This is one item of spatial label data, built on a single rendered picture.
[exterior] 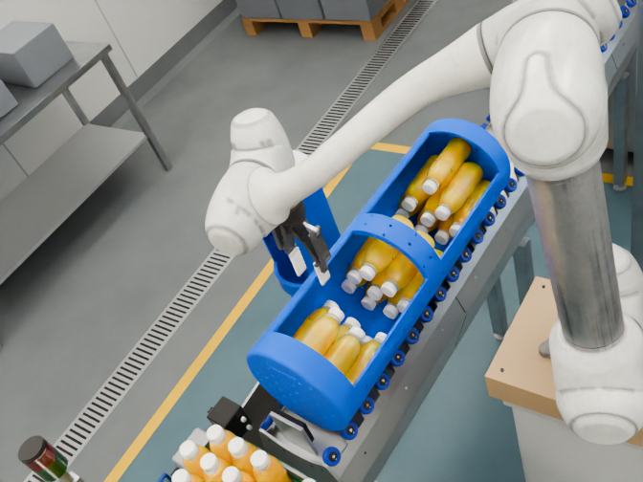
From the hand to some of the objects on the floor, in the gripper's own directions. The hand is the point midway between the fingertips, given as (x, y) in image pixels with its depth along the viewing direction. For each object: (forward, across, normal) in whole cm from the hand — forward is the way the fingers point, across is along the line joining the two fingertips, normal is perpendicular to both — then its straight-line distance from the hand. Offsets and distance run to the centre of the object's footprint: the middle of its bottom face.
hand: (310, 267), depth 152 cm
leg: (+131, +5, -84) cm, 155 cm away
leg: (+128, -8, -182) cm, 223 cm away
